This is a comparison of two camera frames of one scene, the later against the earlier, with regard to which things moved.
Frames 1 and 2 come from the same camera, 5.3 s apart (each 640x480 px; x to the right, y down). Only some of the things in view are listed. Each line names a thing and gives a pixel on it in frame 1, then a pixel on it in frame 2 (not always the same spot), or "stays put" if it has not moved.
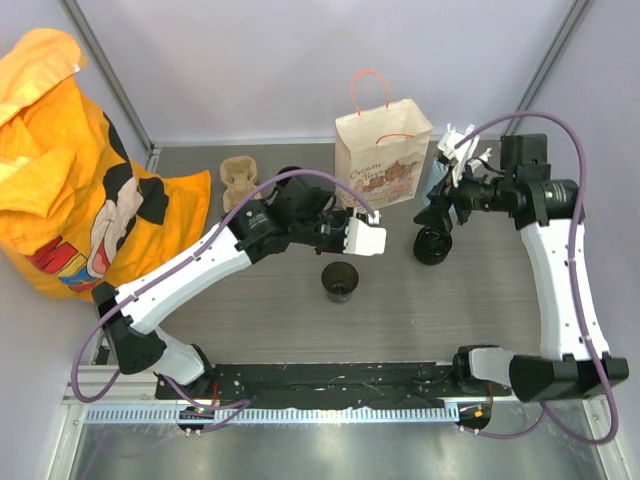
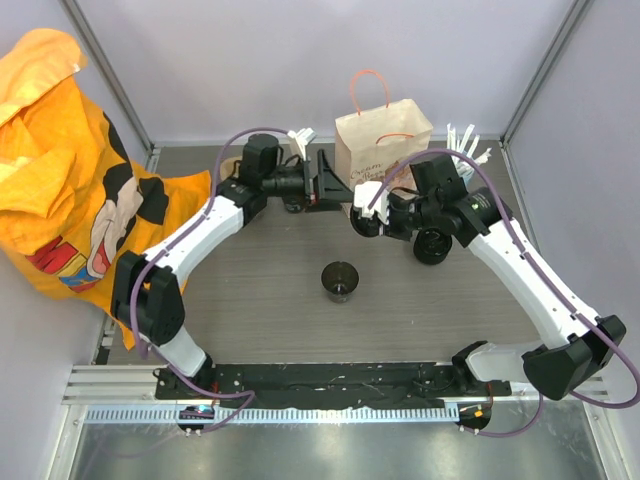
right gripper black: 436,215 → 391,230
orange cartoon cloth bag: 76,215 stays put
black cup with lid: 432,245 stays put
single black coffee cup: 339,279 stays put
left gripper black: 341,246 → 324,188
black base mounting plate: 328,385 stays put
